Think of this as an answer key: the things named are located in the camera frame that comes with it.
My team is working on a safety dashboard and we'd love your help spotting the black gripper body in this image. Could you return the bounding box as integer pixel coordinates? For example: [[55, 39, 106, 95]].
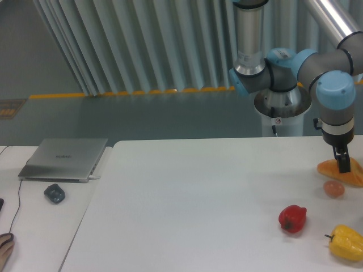
[[322, 129, 354, 148]]

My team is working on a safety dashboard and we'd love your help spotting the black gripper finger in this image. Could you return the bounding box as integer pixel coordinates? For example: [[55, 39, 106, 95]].
[[333, 146, 351, 173]]

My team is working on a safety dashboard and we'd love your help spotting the orange triangular bread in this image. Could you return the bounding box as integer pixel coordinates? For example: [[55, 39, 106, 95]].
[[316, 158, 363, 187]]

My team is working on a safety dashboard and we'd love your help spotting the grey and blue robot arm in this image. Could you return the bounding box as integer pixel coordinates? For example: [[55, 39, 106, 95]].
[[229, 1, 362, 173]]

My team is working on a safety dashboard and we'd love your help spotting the person's hand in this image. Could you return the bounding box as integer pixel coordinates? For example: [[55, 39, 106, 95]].
[[1, 233, 14, 271]]

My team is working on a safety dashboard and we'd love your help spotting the brown egg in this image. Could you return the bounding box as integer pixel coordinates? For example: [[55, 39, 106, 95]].
[[323, 180, 345, 198]]

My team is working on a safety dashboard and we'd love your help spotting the red bell pepper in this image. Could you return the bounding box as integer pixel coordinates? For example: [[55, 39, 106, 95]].
[[278, 205, 307, 233]]

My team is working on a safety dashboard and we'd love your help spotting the yellow bell pepper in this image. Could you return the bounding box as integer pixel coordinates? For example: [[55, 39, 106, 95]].
[[325, 224, 362, 262]]

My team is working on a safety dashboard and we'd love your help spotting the folded white partition screen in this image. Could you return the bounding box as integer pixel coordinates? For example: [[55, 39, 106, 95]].
[[32, 0, 349, 97]]

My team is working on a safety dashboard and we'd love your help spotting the white usb plug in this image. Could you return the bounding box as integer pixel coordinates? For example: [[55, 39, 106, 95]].
[[88, 175, 100, 181]]

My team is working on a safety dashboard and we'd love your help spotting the silver closed laptop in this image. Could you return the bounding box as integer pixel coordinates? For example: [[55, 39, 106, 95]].
[[18, 138, 108, 182]]

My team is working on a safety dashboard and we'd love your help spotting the small dark grey dish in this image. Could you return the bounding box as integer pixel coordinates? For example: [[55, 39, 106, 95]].
[[44, 184, 66, 205]]

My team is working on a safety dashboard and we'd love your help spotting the black computer mouse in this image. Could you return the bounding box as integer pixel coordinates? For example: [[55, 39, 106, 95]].
[[6, 233, 15, 249]]

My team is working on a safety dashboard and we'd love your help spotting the black keyboard edge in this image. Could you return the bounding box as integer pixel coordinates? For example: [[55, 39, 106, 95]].
[[0, 198, 4, 211]]

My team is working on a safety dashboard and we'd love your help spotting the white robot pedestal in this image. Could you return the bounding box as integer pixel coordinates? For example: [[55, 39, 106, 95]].
[[254, 86, 311, 137]]

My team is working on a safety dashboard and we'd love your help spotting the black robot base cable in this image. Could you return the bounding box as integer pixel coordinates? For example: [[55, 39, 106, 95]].
[[269, 106, 280, 138]]

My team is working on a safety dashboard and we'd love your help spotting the black mouse cable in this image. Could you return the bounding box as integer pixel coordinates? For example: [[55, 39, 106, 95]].
[[0, 145, 23, 234]]

